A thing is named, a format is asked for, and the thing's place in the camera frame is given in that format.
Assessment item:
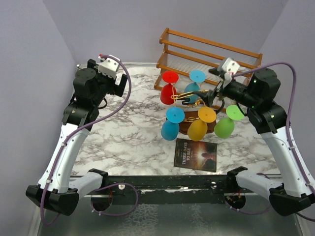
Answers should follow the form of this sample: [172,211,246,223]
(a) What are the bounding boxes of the wooden two-tier shelf rack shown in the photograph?
[154,28,263,90]

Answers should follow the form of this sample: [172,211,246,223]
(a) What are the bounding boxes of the dark book three days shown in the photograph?
[173,139,217,172]

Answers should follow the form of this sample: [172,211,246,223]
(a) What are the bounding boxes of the red plastic wine glass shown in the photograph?
[160,71,179,105]

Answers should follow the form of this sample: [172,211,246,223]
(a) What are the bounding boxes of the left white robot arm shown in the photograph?
[26,58,127,216]

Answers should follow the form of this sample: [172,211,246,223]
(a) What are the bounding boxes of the light blue plastic wine glass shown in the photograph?
[184,70,206,105]

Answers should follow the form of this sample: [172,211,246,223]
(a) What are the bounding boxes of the black metal base rail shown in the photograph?
[107,175,237,205]

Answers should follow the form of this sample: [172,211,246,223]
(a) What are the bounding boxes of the green plastic wine glass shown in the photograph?
[214,105,245,139]

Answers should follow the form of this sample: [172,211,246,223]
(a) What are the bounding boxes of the yellow plastic wine glass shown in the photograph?
[188,106,217,141]

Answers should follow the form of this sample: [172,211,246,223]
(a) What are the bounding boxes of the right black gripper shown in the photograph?
[193,80,258,108]

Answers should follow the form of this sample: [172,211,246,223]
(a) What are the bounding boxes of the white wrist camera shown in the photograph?
[97,54,120,79]
[217,58,240,88]

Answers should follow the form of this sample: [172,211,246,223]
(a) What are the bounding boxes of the clear wine glass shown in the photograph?
[215,78,225,100]

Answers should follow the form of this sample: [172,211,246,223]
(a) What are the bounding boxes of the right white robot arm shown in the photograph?
[160,62,315,216]

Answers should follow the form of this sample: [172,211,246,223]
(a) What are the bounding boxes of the gold wire wine glass rack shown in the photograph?
[171,92,226,135]

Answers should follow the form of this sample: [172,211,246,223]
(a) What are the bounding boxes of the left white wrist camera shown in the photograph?
[97,54,120,79]

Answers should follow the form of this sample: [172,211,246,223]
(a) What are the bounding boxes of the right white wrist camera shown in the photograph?
[217,58,240,88]

